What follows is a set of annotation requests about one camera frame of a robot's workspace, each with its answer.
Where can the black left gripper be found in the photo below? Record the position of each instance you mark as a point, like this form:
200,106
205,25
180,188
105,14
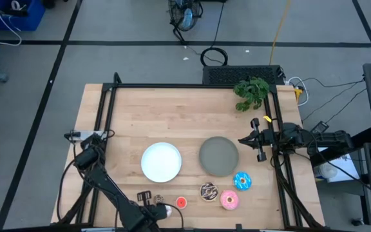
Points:
147,212

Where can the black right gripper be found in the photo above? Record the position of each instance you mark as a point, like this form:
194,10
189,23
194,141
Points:
269,140

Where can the small red frosted donut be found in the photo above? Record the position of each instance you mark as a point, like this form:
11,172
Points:
178,202

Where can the large blue frosted donut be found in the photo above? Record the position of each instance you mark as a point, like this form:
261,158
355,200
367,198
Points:
237,181

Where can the large chocolate frosted donut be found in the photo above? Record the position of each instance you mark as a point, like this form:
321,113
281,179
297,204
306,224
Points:
203,191

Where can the large pink frosted donut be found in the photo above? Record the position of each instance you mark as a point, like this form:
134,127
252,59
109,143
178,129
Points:
224,199

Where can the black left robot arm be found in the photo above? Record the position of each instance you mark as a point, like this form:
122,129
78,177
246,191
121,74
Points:
108,183

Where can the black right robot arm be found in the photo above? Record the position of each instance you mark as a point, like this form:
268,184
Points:
327,140

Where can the yellow tag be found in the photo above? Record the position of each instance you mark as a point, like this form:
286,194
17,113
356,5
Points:
267,119

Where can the grey-green round plate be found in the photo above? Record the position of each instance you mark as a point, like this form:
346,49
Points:
219,156

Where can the green leafy plant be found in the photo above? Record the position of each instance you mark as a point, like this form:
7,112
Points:
251,92

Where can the white round plate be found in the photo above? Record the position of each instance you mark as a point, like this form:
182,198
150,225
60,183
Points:
161,162

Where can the yellow plug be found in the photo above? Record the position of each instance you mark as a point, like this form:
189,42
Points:
298,93

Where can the black perforated computer case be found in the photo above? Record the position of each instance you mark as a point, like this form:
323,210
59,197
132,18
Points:
240,74

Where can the white roll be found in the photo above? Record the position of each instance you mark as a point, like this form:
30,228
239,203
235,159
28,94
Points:
327,170

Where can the white paper sheet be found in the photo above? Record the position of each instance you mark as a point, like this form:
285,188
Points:
346,164

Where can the black floor fan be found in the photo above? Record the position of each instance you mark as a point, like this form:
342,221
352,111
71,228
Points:
185,16

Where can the blue plastic bin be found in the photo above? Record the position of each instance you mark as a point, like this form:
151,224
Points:
27,19

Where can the black aluminium table frame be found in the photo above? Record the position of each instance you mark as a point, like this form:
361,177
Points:
188,86

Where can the grey metal bracket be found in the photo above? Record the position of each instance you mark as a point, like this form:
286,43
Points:
82,135

